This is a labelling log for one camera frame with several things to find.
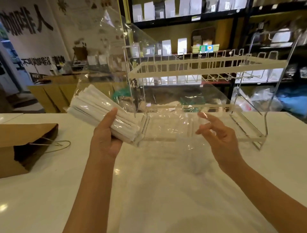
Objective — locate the person's left hand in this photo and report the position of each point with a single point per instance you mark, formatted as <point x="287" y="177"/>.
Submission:
<point x="103" y="141"/>

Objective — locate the person's right hand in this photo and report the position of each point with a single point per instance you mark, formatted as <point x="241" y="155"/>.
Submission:
<point x="225" y="146"/>

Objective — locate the person's right thumb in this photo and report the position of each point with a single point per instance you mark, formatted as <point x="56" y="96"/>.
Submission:
<point x="205" y="134"/>

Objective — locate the person's left thumb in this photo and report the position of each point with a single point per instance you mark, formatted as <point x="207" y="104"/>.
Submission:
<point x="109" y="118"/>

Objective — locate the bundle of white straws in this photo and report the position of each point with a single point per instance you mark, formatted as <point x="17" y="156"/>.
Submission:
<point x="96" y="105"/>

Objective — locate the clear plastic bag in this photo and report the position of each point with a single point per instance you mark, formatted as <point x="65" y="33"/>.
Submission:
<point x="182" y="144"/>

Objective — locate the person's right forearm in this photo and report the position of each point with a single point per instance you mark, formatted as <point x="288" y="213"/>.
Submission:
<point x="263" y="192"/>

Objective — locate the person's left forearm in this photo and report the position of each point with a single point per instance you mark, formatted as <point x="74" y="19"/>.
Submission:
<point x="91" y="196"/>

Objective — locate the wooden counter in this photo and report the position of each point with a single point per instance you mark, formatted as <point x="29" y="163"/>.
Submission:
<point x="55" y="93"/>

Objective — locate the crumpled clear plastic bags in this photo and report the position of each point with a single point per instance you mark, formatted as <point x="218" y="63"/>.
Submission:
<point x="261" y="98"/>

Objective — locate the clear acrylic display stand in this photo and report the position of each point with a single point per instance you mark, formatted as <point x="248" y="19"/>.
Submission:
<point x="251" y="63"/>

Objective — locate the green box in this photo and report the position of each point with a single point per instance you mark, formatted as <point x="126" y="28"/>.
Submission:
<point x="206" y="48"/>

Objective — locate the white coffee pouch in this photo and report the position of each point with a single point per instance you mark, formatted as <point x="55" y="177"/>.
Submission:
<point x="166" y="47"/>
<point x="182" y="46"/>

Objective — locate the brown pouch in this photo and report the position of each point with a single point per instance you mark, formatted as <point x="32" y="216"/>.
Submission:
<point x="197" y="40"/>

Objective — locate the blue plastic bag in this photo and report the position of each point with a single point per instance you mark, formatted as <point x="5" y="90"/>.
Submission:
<point x="295" y="100"/>

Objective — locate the brown paper bag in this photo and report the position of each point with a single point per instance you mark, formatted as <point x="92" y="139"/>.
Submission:
<point x="14" y="136"/>

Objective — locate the white illustrated poster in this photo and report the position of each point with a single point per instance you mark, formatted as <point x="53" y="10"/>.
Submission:
<point x="79" y="26"/>

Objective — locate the white banner with black characters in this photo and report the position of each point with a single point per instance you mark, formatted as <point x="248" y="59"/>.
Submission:
<point x="28" y="43"/>

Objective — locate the black shelving unit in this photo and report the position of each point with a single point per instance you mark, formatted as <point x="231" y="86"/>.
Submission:
<point x="242" y="21"/>

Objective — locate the row of white pouches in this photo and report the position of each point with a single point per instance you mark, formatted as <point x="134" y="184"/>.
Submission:
<point x="168" y="8"/>

